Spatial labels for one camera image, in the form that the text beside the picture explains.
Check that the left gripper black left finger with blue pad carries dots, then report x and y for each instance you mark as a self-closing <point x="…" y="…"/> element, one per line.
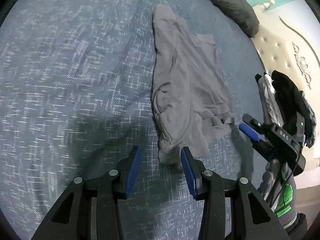
<point x="70" y="216"/>

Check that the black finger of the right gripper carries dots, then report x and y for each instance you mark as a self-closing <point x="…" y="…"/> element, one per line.
<point x="250" y="121"/>

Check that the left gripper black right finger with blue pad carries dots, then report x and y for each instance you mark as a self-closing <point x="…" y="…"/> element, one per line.
<point x="233" y="209"/>

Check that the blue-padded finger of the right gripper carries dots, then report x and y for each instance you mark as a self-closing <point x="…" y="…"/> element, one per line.
<point x="249" y="132"/>

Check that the grey t-shirt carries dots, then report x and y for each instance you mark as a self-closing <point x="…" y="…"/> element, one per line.
<point x="192" y="104"/>

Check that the black sleeve forearm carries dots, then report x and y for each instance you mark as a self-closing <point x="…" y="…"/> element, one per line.
<point x="298" y="229"/>

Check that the stack of folded clothes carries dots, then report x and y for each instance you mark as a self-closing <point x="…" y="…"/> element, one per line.
<point x="284" y="104"/>

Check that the grey green gloved hand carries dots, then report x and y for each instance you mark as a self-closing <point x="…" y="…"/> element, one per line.
<point x="278" y="189"/>

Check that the cream tufted headboard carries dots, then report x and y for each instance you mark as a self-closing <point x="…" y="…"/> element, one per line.
<point x="283" y="49"/>

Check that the dark grey rolled duvet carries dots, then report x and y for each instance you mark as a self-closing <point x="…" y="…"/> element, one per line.
<point x="241" y="13"/>

